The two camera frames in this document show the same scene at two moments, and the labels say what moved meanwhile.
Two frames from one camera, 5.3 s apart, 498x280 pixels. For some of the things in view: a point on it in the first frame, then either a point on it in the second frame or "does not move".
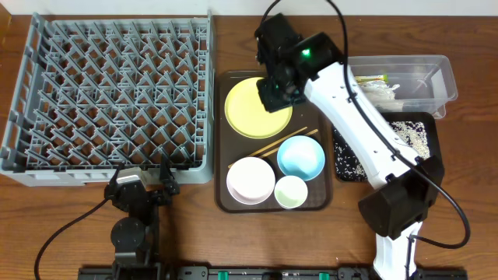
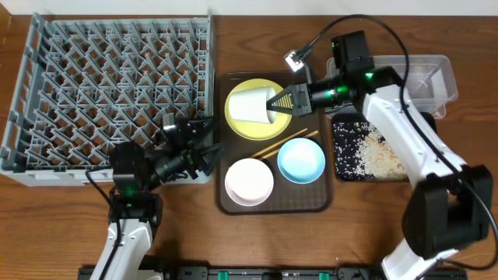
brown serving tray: x=278 y=162 does not move
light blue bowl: x=301 y=156 does not move
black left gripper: x=152 y=195 -> x=193 y=148
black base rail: x=301 y=272 does not move
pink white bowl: x=250 y=180 does not move
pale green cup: x=290 y=191 -> x=250 y=105
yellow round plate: x=247 y=113 does not move
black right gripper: x=269 y=103 -> x=302 y=105
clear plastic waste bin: x=405 y=83 does not move
